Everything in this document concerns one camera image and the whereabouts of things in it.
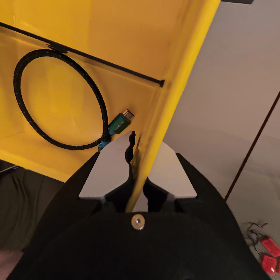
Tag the yellow plastic bin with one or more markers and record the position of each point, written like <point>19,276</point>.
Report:
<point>120,26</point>

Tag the person's dark trousers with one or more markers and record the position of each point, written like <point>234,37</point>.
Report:
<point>26,196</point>

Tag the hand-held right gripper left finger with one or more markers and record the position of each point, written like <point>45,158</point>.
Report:
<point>109,175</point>

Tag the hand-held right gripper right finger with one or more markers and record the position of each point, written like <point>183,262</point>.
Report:
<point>175,175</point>

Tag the red padded item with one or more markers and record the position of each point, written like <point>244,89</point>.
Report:
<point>271,247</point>
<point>268,263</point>

